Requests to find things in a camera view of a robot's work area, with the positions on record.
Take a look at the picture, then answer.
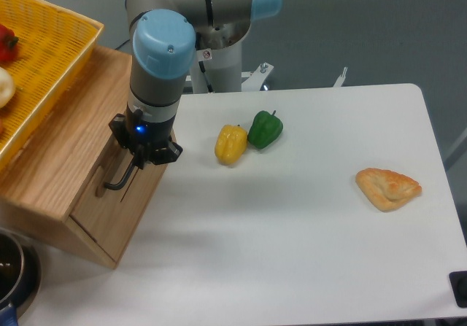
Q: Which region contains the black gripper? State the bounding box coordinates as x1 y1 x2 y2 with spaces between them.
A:
109 107 182 168

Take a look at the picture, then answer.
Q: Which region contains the wooden top drawer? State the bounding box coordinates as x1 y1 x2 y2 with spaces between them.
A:
71 137 167 268

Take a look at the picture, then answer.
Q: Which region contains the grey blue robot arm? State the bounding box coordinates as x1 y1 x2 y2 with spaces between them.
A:
109 0 282 168

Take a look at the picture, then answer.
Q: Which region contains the wooden drawer cabinet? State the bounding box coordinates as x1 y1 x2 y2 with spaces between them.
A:
0 44 178 271

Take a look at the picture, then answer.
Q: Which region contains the yellow toy bell pepper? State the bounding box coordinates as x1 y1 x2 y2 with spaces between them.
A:
215 125 247 166

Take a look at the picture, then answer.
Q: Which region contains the green toy bell pepper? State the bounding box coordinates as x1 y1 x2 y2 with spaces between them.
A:
247 110 283 150

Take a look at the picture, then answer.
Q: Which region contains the yellow plastic basket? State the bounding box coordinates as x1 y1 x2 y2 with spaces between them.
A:
1 0 104 167

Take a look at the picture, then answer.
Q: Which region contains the white toy onion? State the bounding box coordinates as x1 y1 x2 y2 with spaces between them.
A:
0 68 16 108

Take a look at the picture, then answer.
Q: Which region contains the red toy pepper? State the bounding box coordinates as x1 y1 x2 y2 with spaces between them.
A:
0 24 19 62

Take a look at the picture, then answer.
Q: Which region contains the dark metal pot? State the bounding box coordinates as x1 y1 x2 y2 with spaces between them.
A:
1 230 42 325

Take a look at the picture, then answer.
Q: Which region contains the toy pastry turnover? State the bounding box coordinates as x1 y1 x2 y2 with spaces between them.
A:
355 168 422 212

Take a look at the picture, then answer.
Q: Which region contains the black table corner device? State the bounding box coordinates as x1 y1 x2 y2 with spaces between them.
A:
449 271 467 308

